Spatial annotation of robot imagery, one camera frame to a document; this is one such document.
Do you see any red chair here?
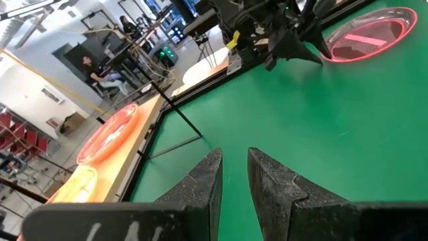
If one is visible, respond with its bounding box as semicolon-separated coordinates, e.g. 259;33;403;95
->
23;129;49;153

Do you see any wooden shelf with black frame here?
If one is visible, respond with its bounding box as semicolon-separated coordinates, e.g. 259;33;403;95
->
46;80;203;205

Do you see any black table frame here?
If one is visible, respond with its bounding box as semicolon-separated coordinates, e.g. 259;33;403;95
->
118;0;379;202

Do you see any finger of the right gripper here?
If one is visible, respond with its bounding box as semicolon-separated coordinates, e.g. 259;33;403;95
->
300;16;333;60
265;29;324;71

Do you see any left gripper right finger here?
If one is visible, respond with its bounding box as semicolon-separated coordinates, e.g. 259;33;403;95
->
249;147;428;241

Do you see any brown cardboard box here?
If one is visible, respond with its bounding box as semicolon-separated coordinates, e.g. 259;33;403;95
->
59;111;86;135

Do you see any green transparent plate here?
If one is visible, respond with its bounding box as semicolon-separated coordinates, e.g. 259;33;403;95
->
53;165;98;204

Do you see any yellow cable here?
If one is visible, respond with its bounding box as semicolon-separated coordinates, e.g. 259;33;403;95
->
0;48;110;116

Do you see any person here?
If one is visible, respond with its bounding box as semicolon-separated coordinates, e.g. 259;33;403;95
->
119;15;141;39
82;55;130;96

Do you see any orange plate with orange strip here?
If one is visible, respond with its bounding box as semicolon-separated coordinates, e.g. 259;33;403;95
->
76;102;140;166

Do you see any large pink transparent plate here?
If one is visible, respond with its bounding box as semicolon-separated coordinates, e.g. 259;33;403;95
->
321;6;419;64

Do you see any yellow tag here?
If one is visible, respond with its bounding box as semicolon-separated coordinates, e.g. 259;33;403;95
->
225;29;241;50

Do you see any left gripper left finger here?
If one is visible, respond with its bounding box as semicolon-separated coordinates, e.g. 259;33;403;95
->
21;148;223;241

